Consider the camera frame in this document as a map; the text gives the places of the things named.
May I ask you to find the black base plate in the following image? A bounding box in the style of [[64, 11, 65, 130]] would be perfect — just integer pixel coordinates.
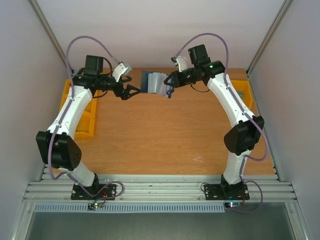
[[202, 182, 250, 201], [70, 184, 117, 201]]

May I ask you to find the teal card in bin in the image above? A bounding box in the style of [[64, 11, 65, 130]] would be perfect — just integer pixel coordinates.
[[237, 91, 243, 99]]

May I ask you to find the yellow bin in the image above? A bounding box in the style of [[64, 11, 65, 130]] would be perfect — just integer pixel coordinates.
[[59, 88, 98, 118], [74, 111, 96, 140], [62, 79, 71, 101], [231, 79, 254, 110]]

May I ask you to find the right controller board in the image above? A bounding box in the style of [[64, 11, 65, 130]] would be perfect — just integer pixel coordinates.
[[224, 201, 242, 209]]

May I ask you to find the yellow bin middle left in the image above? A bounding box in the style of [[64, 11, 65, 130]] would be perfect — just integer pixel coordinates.
[[59, 88, 98, 118]]

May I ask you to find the yellow bin right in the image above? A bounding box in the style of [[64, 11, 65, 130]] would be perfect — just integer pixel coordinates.
[[231, 79, 254, 110]]

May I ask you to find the yellow bin near left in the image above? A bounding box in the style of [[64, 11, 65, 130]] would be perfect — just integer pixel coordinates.
[[74, 111, 96, 140]]

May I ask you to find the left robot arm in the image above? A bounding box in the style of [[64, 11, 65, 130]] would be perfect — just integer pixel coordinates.
[[36, 55, 140, 200]]

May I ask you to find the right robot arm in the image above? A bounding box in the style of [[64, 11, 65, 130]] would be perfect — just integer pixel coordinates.
[[164, 44, 265, 201]]

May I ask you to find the controller board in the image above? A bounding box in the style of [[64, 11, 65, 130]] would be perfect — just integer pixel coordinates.
[[224, 201, 242, 209], [87, 202, 104, 211]]

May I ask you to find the grey slotted cable duct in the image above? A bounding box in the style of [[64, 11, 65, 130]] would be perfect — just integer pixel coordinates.
[[34, 202, 225, 214]]

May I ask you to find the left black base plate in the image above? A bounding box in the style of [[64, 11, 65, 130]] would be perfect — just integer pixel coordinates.
[[70, 184, 117, 201]]

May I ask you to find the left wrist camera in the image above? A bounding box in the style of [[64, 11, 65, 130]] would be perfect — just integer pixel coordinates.
[[111, 62, 132, 82]]

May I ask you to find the left controller board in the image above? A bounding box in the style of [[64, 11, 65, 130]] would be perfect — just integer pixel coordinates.
[[87, 202, 104, 211]]

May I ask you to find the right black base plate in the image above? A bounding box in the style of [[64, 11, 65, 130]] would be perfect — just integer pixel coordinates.
[[202, 182, 250, 201]]

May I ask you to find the blue card holder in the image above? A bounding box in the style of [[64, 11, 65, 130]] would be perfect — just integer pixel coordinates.
[[140, 70, 172, 99]]

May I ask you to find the yellow bin far left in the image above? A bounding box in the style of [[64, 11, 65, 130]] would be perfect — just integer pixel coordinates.
[[62, 79, 71, 101]]

